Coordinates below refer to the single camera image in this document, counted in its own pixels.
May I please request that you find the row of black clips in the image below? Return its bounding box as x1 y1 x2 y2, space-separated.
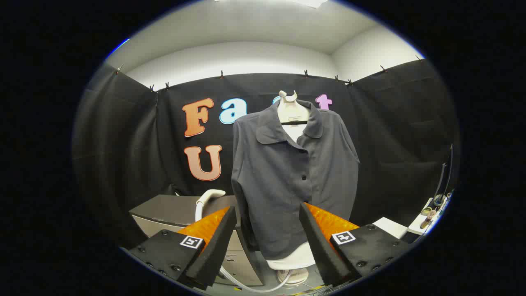
116 55 424 91

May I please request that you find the dark grey button shirt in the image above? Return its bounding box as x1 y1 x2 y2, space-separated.
231 99 361 260

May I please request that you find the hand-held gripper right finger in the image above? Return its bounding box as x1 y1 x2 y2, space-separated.
299 202 411 287

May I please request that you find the white mannequin torso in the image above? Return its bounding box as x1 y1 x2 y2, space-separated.
265 90 317 287

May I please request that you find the small brown tool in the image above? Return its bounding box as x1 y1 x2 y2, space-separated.
420 208 437 229

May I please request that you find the grey cabinet with dark top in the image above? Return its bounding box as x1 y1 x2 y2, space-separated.
129 194 265 287

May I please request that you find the bundle of dark cables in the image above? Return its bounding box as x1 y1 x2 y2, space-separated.
432 144 454 208

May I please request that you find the translucent steamer hose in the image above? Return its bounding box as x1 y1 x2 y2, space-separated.
219 265 293 294

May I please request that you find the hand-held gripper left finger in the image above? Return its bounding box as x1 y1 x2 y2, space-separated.
128 206 238 291

